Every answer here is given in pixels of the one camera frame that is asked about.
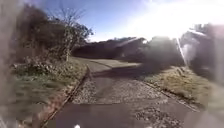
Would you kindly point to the brown kerb strip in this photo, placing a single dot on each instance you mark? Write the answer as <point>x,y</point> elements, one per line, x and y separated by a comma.
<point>66,98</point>

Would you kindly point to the robot's own part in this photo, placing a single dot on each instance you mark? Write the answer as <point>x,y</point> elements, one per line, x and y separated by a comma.
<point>77,126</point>

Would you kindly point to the grey gravel path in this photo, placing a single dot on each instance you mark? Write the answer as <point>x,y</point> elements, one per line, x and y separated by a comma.
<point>116,86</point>

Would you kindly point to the bare tree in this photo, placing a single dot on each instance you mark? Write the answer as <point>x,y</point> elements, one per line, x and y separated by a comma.
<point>68,46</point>

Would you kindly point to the dark wood of trees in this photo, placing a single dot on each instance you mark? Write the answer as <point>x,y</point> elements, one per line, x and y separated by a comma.
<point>110,48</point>

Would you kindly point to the grass verge with leaves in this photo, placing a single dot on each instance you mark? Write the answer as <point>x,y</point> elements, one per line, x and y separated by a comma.
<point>36,86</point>
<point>180,81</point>

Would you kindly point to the dark bushes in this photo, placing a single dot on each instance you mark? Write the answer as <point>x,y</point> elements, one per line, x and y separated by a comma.
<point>36,40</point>

